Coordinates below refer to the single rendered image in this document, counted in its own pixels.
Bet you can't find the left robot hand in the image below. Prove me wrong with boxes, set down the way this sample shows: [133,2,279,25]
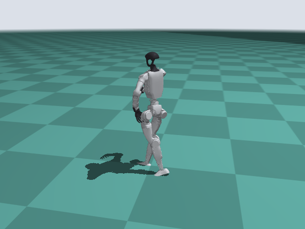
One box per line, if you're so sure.
[133,107,144,123]

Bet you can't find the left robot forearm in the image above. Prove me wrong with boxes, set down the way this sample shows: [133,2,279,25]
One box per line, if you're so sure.
[132,96,139,110]

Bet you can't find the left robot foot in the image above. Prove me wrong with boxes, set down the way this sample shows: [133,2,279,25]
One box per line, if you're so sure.
[154,168,169,176]

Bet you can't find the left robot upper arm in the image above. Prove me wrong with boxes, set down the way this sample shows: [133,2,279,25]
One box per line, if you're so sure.
[133,73,148,97]

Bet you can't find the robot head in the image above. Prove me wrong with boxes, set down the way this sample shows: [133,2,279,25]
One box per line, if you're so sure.
[145,52,159,72]

